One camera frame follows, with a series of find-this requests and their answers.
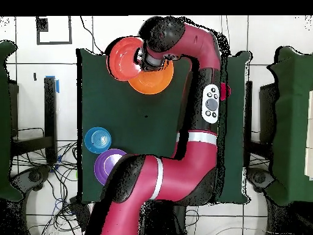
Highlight red-orange plastic bowl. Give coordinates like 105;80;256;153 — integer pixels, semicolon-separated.
106;36;145;82

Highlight crimson pink plastic cup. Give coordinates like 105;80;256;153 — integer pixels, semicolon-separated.
219;82;232;102

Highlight blue plastic bowl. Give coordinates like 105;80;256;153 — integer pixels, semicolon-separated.
84;126;112;154

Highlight dark green tablecloth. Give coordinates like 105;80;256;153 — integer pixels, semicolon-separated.
76;48;252;205

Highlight thin black cable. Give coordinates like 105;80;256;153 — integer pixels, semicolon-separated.
79;15;106;55
221;15;230;56

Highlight tangle of cables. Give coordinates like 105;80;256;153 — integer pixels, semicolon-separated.
12;127;94;235

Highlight green cloth side table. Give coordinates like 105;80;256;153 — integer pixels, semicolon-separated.
266;46;313;206
0;40;24;203

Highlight black frame with blue tape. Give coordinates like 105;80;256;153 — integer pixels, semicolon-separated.
10;76;60;164

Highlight purple plastic bowl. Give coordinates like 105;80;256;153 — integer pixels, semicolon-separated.
94;148;128;186

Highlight dark grey office chair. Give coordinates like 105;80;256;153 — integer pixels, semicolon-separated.
246;167;276;193
10;165;52;196

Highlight beige boxes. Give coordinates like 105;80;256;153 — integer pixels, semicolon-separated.
304;90;313;181

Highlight black furniture panel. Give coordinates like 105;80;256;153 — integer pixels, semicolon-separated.
259;83;278;143
8;79;20;138

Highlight orange plastic bowl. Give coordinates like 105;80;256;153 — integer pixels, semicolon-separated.
128;59;175;95

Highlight black post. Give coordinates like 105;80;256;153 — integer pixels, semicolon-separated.
245;80;253;138

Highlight black box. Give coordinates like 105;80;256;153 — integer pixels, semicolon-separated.
69;196;92;231

